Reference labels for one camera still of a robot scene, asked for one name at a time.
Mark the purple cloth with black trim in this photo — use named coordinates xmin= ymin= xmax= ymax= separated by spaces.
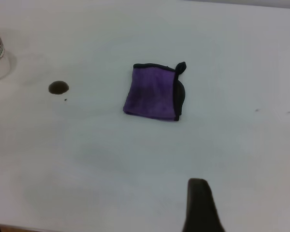
xmin=122 ymin=61 xmax=187 ymax=122

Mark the brown coffee spill puddle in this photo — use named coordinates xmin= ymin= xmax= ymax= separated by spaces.
xmin=48 ymin=80 xmax=70 ymax=96

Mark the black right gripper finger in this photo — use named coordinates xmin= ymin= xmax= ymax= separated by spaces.
xmin=182 ymin=178 xmax=227 ymax=232

